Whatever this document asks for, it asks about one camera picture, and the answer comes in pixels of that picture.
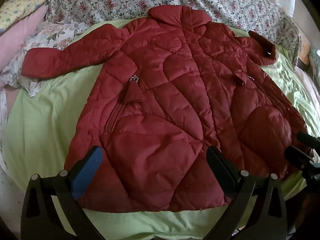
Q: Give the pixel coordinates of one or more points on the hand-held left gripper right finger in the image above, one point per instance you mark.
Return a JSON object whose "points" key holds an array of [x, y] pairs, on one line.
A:
{"points": [[221, 166]]}

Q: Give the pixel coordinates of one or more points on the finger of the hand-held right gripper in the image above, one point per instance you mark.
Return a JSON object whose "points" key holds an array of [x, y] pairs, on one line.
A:
{"points": [[308, 140], [297, 155]]}

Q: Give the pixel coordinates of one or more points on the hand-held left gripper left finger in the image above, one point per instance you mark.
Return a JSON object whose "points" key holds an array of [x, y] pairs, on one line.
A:
{"points": [[87, 171]]}

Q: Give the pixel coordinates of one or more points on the red quilted jacket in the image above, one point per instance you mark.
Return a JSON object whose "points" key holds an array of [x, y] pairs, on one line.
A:
{"points": [[170, 100]]}

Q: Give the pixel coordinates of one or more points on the person's right forearm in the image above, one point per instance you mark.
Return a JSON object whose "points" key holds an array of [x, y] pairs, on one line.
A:
{"points": [[303, 205]]}

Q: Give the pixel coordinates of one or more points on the pale pink cloth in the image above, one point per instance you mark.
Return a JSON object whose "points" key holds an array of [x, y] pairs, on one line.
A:
{"points": [[308, 85]]}

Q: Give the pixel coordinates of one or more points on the light green blanket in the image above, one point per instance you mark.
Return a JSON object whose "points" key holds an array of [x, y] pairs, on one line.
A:
{"points": [[47, 120]]}

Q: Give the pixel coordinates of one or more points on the orange pillow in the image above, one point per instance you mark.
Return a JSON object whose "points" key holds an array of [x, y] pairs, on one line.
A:
{"points": [[303, 50]]}

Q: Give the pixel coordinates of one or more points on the white leaf print cloth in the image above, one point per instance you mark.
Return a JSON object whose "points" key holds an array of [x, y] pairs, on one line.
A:
{"points": [[50, 36]]}

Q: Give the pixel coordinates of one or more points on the pink pillow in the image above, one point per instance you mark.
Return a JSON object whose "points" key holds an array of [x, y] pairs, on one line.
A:
{"points": [[17, 37]]}

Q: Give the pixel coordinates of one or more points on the yellow floral pillow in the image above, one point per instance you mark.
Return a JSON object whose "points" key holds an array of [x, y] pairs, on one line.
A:
{"points": [[22, 7]]}

